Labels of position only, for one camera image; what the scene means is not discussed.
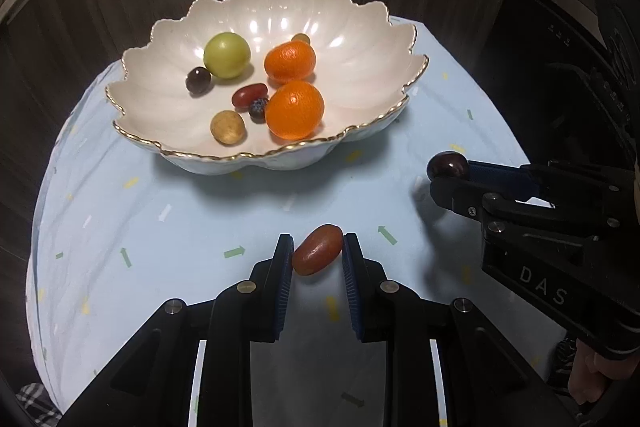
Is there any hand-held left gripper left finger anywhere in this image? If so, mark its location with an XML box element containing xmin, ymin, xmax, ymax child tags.
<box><xmin>60</xmin><ymin>233</ymin><xmax>295</xmax><ymax>427</ymax></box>

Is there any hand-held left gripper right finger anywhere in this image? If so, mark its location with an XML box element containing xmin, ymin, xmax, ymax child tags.
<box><xmin>341</xmin><ymin>232</ymin><xmax>576</xmax><ymax>427</ymax></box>

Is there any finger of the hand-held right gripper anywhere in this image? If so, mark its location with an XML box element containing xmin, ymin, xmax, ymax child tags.
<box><xmin>430</xmin><ymin>177</ymin><xmax>623</xmax><ymax>242</ymax></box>
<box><xmin>467</xmin><ymin>159</ymin><xmax>640</xmax><ymax>210</ymax></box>

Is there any dark red cherry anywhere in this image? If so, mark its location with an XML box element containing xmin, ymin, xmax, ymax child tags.
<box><xmin>426</xmin><ymin>152</ymin><xmax>470</xmax><ymax>180</ymax></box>

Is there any white scalloped ceramic bowl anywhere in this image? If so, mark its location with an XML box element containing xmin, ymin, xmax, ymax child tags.
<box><xmin>105</xmin><ymin>0</ymin><xmax>430</xmax><ymax>176</ymax></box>

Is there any mandarin orange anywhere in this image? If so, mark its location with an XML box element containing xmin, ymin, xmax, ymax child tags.
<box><xmin>263</xmin><ymin>41</ymin><xmax>317</xmax><ymax>85</ymax></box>
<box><xmin>264</xmin><ymin>80</ymin><xmax>325</xmax><ymax>140</ymax></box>

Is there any dark red jujube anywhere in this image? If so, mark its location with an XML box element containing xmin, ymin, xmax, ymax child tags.
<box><xmin>231</xmin><ymin>83</ymin><xmax>268</xmax><ymax>108</ymax></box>

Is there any dark purple grape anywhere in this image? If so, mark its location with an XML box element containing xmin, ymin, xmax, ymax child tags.
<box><xmin>185</xmin><ymin>66</ymin><xmax>212</xmax><ymax>94</ymax></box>

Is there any person's right hand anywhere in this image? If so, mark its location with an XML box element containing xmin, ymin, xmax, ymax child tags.
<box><xmin>567</xmin><ymin>337</ymin><xmax>640</xmax><ymax>408</ymax></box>

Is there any black built-in oven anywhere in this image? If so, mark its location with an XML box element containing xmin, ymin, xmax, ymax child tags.
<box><xmin>480</xmin><ymin>0</ymin><xmax>640</xmax><ymax>188</ymax></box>

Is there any light blue patterned cloth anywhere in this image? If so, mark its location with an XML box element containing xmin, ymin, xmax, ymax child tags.
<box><xmin>25</xmin><ymin>14</ymin><xmax>573</xmax><ymax>427</ymax></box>

